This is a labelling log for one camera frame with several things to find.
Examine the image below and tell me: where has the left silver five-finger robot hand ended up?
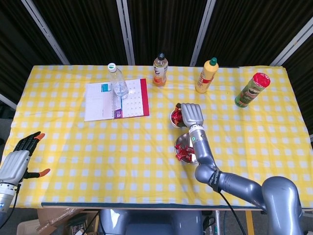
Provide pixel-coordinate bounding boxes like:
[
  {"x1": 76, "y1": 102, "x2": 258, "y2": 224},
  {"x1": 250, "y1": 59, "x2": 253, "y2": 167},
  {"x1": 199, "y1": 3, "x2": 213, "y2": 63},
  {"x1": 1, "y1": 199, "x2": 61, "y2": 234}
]
[{"x1": 0, "y1": 131, "x2": 51, "y2": 185}]

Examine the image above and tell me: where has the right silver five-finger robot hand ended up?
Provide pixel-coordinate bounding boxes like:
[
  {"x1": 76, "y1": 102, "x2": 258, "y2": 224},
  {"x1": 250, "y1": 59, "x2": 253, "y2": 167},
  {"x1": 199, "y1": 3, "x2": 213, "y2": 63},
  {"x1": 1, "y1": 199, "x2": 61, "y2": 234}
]
[{"x1": 175, "y1": 102, "x2": 205, "y2": 129}]

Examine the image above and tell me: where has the white paper cup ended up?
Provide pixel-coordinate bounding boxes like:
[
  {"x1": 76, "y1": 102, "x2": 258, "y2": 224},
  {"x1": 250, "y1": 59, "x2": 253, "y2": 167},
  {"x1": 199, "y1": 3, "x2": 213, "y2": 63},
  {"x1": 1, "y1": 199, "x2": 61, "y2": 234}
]
[{"x1": 170, "y1": 109, "x2": 186, "y2": 129}]

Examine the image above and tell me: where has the metal bowl with candies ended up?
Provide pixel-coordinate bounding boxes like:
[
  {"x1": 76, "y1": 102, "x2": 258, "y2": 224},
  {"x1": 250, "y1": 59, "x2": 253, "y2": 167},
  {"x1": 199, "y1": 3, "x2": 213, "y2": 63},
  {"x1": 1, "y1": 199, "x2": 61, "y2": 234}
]
[{"x1": 174, "y1": 133, "x2": 199, "y2": 164}]

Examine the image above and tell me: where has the yellow detergent bottle green cap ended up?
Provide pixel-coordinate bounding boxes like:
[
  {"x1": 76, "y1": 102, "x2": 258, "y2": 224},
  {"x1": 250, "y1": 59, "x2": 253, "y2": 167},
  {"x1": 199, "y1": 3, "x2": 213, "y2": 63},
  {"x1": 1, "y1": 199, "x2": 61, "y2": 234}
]
[{"x1": 195, "y1": 57, "x2": 219, "y2": 94}]

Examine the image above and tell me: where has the orange drink bottle black cap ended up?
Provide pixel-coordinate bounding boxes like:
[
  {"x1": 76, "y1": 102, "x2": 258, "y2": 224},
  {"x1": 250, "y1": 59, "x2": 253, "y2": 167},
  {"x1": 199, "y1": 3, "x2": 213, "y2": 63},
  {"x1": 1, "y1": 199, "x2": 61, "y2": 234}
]
[{"x1": 153, "y1": 52, "x2": 170, "y2": 87}]

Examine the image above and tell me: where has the green Pringles can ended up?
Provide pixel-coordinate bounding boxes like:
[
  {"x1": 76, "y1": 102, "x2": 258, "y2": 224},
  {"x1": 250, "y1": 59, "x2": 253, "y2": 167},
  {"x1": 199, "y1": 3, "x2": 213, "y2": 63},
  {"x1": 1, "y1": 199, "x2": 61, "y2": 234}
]
[{"x1": 234, "y1": 72, "x2": 271, "y2": 108}]

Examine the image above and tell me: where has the brown cardboard box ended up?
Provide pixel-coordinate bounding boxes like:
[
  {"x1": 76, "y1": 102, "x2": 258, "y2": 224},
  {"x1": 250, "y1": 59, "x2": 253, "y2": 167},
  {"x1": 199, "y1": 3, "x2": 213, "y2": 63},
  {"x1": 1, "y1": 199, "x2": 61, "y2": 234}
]
[{"x1": 17, "y1": 208, "x2": 101, "y2": 235}]

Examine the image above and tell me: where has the clear plastic water bottle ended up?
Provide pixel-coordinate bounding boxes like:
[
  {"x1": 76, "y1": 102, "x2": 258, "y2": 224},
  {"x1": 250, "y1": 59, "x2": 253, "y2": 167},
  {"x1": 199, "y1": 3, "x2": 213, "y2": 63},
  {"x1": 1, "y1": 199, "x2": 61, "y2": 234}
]
[{"x1": 108, "y1": 63, "x2": 130, "y2": 99}]

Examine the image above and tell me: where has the yellow white checked tablecloth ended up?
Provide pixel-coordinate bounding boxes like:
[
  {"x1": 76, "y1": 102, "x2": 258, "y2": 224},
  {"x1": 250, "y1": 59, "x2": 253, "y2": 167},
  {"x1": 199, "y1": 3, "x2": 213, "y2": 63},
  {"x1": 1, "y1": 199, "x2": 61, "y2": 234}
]
[{"x1": 2, "y1": 65, "x2": 313, "y2": 209}]

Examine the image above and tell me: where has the black pleated curtain panel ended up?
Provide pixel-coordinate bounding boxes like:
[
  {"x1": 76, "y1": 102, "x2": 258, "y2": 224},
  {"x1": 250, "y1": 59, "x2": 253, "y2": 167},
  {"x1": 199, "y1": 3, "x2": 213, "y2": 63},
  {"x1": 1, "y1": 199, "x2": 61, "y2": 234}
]
[
  {"x1": 31, "y1": 0, "x2": 129, "y2": 66},
  {"x1": 0, "y1": 0, "x2": 62, "y2": 98},
  {"x1": 127, "y1": 0, "x2": 208, "y2": 66},
  {"x1": 198, "y1": 0, "x2": 313, "y2": 66},
  {"x1": 281, "y1": 41, "x2": 313, "y2": 138}
]

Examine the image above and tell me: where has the open spiral calendar notebook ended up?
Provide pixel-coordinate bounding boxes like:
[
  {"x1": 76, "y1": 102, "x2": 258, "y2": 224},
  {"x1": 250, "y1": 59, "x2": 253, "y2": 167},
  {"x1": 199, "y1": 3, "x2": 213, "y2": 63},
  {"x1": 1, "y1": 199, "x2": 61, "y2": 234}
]
[{"x1": 84, "y1": 78, "x2": 150, "y2": 122}]

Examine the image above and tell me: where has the metal table leg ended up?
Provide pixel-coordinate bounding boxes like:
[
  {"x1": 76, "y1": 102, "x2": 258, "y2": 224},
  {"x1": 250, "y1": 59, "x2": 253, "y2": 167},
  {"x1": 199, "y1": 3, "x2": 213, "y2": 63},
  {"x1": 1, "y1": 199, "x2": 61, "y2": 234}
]
[{"x1": 215, "y1": 210, "x2": 226, "y2": 235}]

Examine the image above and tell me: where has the grey robot torso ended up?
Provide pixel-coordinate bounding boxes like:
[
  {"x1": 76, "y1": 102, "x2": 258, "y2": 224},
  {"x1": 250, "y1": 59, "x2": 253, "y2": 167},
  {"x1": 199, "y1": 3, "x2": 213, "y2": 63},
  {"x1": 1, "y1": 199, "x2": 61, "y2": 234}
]
[{"x1": 97, "y1": 209, "x2": 203, "y2": 235}]

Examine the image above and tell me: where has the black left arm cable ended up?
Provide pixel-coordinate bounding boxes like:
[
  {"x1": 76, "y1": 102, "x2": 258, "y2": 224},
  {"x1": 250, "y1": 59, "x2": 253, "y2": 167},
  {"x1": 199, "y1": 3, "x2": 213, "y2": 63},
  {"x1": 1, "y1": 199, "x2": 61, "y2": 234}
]
[{"x1": 0, "y1": 185, "x2": 20, "y2": 228}]

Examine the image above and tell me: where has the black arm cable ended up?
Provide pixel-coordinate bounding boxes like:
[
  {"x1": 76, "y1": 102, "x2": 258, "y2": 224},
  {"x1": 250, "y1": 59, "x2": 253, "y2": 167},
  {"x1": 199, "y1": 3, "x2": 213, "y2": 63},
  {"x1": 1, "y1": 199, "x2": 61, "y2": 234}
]
[
  {"x1": 210, "y1": 187, "x2": 242, "y2": 235},
  {"x1": 0, "y1": 185, "x2": 20, "y2": 228}
]

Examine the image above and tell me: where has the white metal frame post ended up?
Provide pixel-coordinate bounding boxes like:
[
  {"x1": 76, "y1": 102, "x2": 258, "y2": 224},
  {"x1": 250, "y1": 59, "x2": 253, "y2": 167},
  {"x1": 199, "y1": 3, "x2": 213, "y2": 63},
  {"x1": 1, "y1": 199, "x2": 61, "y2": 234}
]
[
  {"x1": 190, "y1": 0, "x2": 217, "y2": 66},
  {"x1": 270, "y1": 21, "x2": 313, "y2": 66},
  {"x1": 0, "y1": 93, "x2": 18, "y2": 111},
  {"x1": 116, "y1": 0, "x2": 135, "y2": 66},
  {"x1": 21, "y1": 0, "x2": 71, "y2": 66}
]

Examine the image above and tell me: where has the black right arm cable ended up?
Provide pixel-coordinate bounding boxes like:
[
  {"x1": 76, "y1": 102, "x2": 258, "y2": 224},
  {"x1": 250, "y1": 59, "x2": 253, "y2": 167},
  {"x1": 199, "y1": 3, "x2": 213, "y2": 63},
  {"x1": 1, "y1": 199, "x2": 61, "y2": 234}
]
[{"x1": 210, "y1": 187, "x2": 242, "y2": 235}]

